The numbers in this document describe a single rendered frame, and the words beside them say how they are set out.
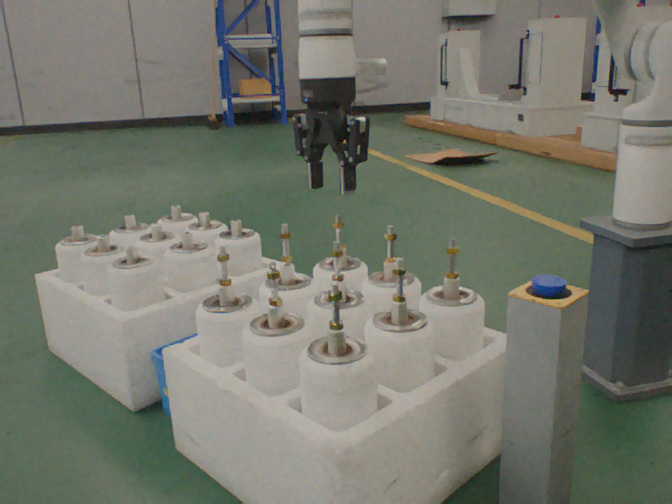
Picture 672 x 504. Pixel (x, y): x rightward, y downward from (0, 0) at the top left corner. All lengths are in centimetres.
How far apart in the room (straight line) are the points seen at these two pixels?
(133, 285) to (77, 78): 611
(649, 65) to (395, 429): 69
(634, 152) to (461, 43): 444
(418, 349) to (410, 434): 11
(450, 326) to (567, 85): 353
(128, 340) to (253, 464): 38
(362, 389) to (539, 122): 360
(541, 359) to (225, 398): 41
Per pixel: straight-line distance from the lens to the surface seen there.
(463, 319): 89
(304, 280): 100
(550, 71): 425
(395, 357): 81
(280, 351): 81
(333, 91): 81
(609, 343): 120
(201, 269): 122
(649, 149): 113
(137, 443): 111
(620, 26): 112
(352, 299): 91
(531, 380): 80
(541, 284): 77
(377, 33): 755
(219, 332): 90
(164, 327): 117
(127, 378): 117
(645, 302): 117
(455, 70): 548
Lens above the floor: 59
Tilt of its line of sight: 17 degrees down
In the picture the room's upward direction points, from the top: 2 degrees counter-clockwise
